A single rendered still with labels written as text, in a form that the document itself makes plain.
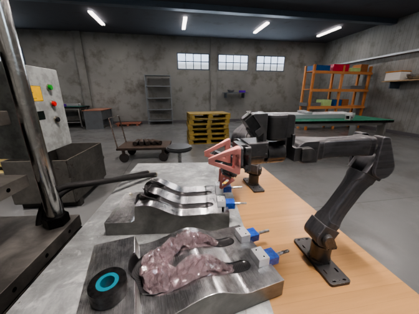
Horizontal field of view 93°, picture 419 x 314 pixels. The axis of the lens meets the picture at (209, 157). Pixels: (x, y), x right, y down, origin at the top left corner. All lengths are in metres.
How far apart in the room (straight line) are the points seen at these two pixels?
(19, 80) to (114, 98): 9.58
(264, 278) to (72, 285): 0.57
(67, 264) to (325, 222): 0.86
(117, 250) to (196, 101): 9.75
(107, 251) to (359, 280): 0.77
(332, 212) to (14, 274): 1.04
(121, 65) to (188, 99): 3.27
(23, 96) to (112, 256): 0.66
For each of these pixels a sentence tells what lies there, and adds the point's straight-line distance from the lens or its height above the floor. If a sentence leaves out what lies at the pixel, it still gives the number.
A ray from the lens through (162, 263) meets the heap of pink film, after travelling 0.63.
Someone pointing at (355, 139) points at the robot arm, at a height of 1.23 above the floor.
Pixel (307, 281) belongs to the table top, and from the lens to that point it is 0.78.
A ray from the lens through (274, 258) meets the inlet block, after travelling 0.71.
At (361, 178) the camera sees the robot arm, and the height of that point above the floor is 1.11.
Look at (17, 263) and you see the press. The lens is 1.03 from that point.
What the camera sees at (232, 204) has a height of 0.90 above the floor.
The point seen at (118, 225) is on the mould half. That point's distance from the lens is 0.91.
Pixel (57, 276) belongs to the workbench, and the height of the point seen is 0.80.
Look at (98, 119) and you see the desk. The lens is 9.22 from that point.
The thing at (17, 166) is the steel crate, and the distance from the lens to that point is 3.08.
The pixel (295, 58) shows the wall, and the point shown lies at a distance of 12.03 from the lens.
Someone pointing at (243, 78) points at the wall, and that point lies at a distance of 10.78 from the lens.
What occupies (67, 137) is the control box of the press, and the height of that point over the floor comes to 1.11.
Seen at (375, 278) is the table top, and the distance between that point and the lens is 0.89.
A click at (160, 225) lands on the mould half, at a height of 0.84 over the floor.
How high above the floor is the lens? 1.35
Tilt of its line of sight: 18 degrees down
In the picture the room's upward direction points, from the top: straight up
